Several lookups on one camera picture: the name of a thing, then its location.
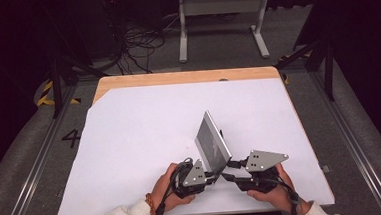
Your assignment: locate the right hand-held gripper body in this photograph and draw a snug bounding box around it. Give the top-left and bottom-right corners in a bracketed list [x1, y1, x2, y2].
[234, 148, 292, 196]

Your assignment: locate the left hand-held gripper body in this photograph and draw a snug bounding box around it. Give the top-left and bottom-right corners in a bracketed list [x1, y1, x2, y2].
[168, 158, 209, 200]

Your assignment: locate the person's left hand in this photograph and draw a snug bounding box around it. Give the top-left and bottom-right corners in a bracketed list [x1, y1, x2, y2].
[148, 160, 198, 214]

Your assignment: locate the person's right hand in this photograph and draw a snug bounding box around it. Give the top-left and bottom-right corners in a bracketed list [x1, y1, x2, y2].
[244, 161, 315, 215]

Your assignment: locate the white table cover sheet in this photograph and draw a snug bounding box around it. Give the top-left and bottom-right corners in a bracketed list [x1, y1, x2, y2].
[47, 74, 336, 215]

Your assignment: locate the yellow black hazard tape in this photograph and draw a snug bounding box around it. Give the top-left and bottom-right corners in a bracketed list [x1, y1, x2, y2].
[35, 78, 82, 108]
[276, 51, 315, 86]

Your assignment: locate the black metal stand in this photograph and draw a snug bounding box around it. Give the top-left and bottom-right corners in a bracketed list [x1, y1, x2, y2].
[273, 37, 338, 106]
[42, 2, 113, 120]

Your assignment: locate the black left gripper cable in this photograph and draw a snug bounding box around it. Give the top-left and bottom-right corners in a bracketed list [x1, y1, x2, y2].
[141, 156, 198, 215]

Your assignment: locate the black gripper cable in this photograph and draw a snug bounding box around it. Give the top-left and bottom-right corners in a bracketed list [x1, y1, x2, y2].
[141, 156, 198, 215]
[266, 175, 301, 215]

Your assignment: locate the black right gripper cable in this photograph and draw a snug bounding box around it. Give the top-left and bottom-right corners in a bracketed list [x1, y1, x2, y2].
[266, 175, 301, 215]

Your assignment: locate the orange bead bracelet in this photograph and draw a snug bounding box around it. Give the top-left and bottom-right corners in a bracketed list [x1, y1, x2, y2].
[144, 192, 157, 215]

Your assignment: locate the aluminium floor rail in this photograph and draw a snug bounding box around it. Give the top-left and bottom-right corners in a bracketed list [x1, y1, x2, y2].
[309, 65, 381, 215]
[0, 83, 86, 215]

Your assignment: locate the bundle of black cables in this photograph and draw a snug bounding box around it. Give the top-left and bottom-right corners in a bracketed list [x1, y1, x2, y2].
[100, 0, 168, 78]

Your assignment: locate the white metal stand frame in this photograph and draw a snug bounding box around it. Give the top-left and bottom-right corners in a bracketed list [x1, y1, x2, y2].
[175, 0, 275, 65]

